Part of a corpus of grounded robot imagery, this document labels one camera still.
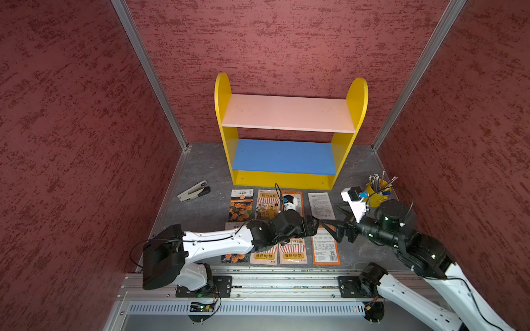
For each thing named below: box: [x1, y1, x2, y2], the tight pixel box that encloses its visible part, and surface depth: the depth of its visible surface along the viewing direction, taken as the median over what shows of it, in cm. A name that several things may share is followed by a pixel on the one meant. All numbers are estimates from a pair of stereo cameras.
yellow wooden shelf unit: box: [213, 73, 369, 190], surface depth 81 cm
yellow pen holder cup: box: [365, 178, 392, 209], surface depth 91 cm
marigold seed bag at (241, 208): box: [229, 188, 254, 223], surface depth 97 cm
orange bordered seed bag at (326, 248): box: [311, 224, 342, 266], surface depth 83 cm
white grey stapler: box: [177, 179, 211, 203], surface depth 100 cm
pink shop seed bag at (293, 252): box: [279, 237, 308, 265], surface depth 84 cm
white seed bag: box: [307, 192, 337, 220], surface depth 98 cm
